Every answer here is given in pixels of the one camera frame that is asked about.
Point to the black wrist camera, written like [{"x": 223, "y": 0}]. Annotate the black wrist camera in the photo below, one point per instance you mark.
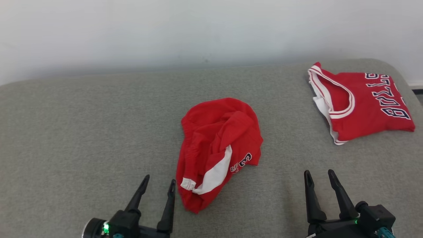
[
  {"x": 125, "y": 223},
  {"x": 376, "y": 215}
]

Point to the black wall baseboard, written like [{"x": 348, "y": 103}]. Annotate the black wall baseboard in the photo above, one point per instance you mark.
[{"x": 417, "y": 90}]

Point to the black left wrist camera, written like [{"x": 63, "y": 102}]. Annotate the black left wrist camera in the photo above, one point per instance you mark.
[{"x": 125, "y": 223}]

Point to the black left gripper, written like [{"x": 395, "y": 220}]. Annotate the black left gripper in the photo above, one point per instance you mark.
[{"x": 155, "y": 233}]

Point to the red Bulls basketball jersey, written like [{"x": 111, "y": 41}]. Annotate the red Bulls basketball jersey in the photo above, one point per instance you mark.
[{"x": 366, "y": 109}]

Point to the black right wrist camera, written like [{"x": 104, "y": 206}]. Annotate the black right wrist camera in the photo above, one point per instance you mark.
[{"x": 376, "y": 215}]

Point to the red shorts with white panel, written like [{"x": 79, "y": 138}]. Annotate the red shorts with white panel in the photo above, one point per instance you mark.
[{"x": 211, "y": 132}]

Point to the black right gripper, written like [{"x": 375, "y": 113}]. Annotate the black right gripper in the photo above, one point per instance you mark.
[{"x": 333, "y": 229}]

